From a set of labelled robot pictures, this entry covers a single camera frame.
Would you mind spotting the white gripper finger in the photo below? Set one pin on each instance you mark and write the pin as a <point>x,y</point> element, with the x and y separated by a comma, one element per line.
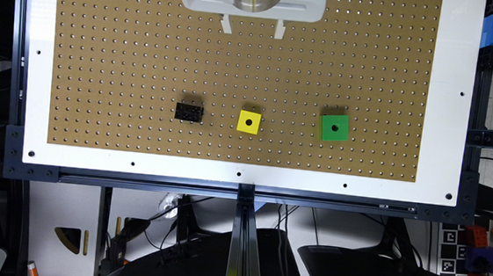
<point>279,30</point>
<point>226,24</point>

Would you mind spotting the green cube block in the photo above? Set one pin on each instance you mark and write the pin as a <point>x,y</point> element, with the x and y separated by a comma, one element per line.
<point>334,127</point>

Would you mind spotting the black rectangular block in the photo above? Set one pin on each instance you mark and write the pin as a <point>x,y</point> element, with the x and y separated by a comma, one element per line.
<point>188,112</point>

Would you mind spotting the yellow cube block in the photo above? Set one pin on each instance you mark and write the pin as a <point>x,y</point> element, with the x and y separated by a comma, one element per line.
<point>248,122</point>

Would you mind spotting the red block on shelf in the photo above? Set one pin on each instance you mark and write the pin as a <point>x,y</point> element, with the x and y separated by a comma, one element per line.
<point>476,236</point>

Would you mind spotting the purple block on shelf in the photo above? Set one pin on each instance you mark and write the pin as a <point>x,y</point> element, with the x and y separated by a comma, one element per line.
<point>479,259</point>

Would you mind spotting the black office chair left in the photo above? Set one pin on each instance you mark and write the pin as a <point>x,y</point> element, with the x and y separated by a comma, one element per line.
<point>208,256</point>

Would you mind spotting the brown pegboard with white frame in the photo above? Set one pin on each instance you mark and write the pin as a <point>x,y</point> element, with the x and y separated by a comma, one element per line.
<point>104,78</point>

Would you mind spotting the black aluminium table frame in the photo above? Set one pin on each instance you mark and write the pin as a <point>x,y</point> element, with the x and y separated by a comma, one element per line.
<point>243,255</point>

